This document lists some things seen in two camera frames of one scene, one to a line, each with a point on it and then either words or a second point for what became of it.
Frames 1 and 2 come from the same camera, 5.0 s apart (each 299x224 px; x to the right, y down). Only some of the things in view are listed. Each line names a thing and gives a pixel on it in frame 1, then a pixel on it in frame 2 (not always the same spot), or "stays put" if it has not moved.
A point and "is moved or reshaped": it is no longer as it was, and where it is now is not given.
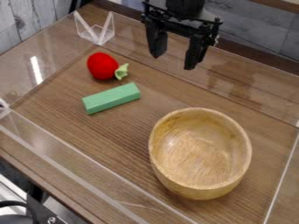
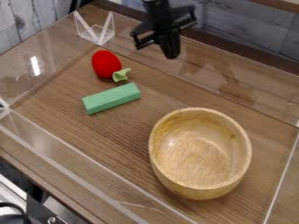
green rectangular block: x=110 y=98 stays put
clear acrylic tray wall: x=120 y=138 stays put
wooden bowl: x=201 y=152 stays put
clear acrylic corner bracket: x=96 y=33 stays put
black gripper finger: x=200 y=45 to x=172 y=43
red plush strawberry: x=104 y=66 is moved or reshaped
